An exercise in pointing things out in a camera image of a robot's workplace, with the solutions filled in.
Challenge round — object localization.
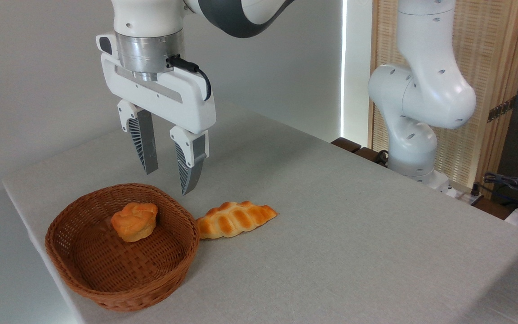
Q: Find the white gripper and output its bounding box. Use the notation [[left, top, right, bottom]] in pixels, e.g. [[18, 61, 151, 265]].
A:
[[96, 32, 217, 196]]

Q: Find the long braided bread loaf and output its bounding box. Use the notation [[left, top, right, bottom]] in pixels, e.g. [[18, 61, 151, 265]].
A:
[[195, 201, 278, 239]]

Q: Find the round orange bread bun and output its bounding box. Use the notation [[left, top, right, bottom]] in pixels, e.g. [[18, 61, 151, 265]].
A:
[[111, 202, 158, 243]]

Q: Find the brown wicker basket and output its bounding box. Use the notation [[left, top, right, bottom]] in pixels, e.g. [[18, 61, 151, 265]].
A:
[[45, 183, 200, 312]]

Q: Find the grey tablecloth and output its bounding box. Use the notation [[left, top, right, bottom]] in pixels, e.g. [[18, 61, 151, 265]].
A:
[[2, 100, 518, 324]]

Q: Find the white power strip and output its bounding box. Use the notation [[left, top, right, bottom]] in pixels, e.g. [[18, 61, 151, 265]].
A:
[[447, 187, 484, 206]]

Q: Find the dark metal screen hinge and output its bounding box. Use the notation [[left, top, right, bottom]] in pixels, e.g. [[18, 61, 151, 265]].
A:
[[487, 96, 517, 123]]

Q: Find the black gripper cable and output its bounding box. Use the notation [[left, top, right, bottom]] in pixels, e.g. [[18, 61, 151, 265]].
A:
[[167, 55, 212, 102]]

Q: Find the bundle of dark cables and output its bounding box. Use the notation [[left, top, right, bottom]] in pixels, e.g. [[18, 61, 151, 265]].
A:
[[483, 172, 518, 213]]

